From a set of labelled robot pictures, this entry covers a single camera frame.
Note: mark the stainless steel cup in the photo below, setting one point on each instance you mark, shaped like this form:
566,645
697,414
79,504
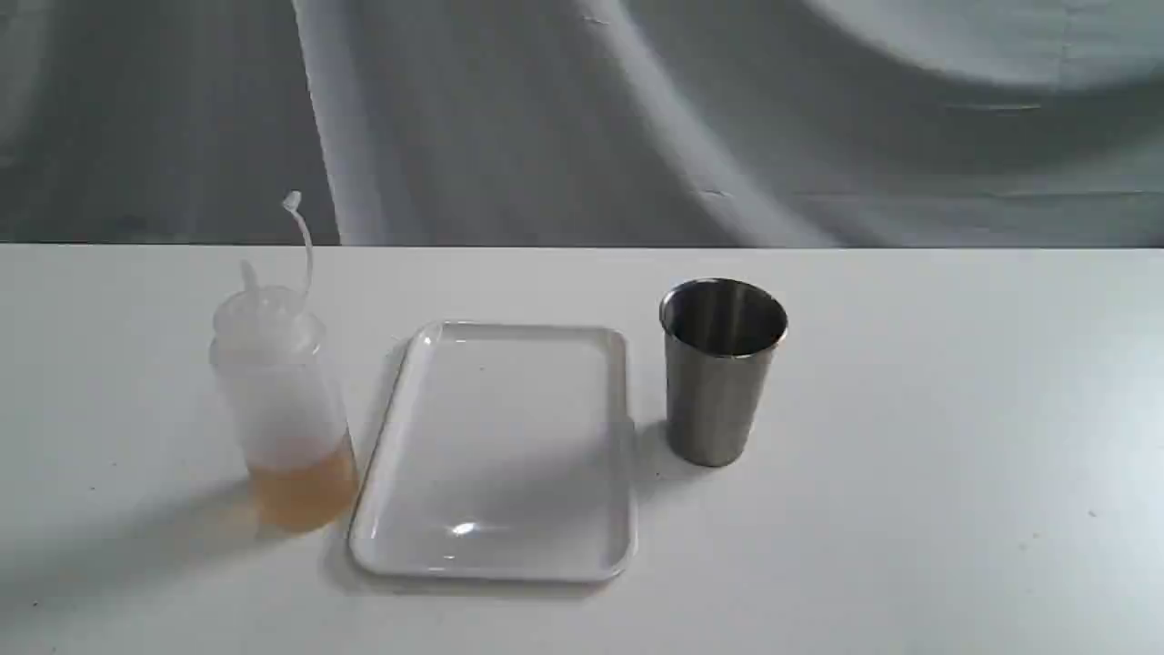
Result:
720,335

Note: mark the grey backdrop cloth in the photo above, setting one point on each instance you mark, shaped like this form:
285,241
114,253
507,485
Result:
584,123

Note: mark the translucent squeeze bottle amber liquid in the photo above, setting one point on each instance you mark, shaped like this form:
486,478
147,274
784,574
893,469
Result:
270,359

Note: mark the white rectangular plastic tray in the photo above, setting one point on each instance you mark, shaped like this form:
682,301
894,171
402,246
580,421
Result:
505,455

